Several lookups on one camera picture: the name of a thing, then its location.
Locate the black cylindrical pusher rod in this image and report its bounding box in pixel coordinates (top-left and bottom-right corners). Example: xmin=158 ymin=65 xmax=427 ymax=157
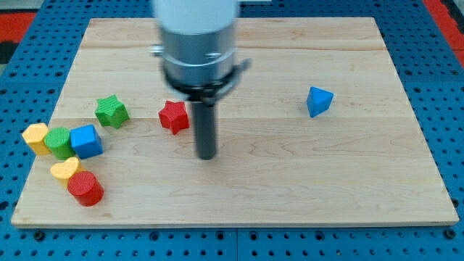
xmin=191 ymin=101 xmax=217 ymax=160

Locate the red star block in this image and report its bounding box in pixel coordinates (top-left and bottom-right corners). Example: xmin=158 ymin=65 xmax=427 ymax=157
xmin=158 ymin=101 xmax=189 ymax=135

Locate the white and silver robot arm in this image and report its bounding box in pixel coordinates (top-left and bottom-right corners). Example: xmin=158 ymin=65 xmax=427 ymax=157
xmin=152 ymin=0 xmax=250 ymax=160

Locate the green star block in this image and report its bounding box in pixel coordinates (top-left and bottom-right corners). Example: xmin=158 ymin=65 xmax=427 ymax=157
xmin=95 ymin=94 xmax=129 ymax=129

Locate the blue triangle block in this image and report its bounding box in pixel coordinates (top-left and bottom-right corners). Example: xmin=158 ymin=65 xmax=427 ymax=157
xmin=307 ymin=86 xmax=334 ymax=117

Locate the light wooden board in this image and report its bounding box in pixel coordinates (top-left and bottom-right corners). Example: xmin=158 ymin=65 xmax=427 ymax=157
xmin=11 ymin=17 xmax=459 ymax=228

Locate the blue cube block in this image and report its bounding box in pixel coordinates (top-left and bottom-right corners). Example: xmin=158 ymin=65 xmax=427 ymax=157
xmin=70 ymin=125 xmax=103 ymax=159

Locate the red cylinder block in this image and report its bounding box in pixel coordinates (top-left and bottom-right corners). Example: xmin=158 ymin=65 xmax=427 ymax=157
xmin=67 ymin=171 xmax=104 ymax=207

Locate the green cylinder block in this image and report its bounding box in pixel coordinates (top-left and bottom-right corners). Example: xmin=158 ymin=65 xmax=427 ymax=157
xmin=44 ymin=127 xmax=76 ymax=160

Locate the yellow heart block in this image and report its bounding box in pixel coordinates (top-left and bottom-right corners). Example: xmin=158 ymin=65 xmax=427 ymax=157
xmin=50 ymin=157 xmax=86 ymax=187

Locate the yellow hexagon block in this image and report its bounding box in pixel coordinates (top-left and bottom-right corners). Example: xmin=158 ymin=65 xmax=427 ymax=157
xmin=22 ymin=123 xmax=51 ymax=156

